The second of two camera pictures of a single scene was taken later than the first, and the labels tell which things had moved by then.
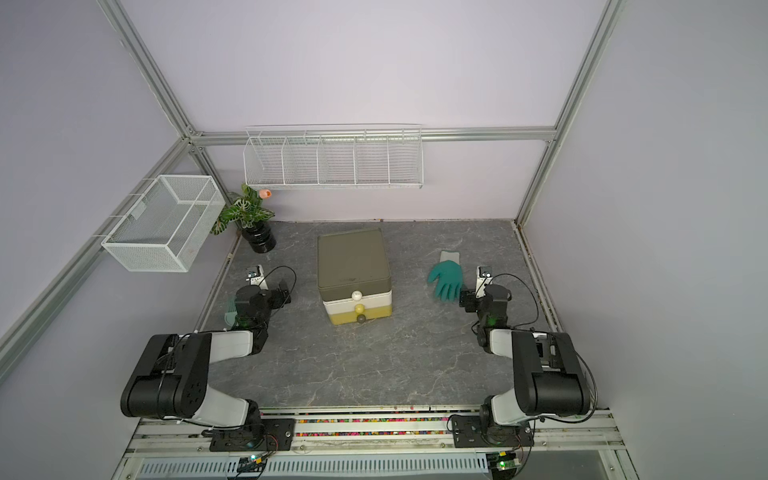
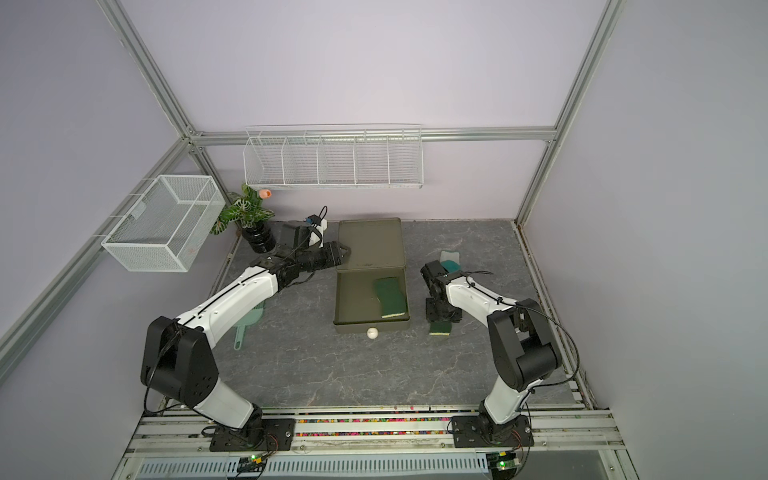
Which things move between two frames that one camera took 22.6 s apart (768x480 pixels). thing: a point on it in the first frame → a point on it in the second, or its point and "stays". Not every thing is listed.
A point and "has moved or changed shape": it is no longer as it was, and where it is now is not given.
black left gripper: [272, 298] → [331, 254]
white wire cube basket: [168, 225] stays
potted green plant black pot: [252, 221] stays
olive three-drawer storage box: [354, 276] has moved or changed shape
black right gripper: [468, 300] → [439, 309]
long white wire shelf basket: [334, 156] stays
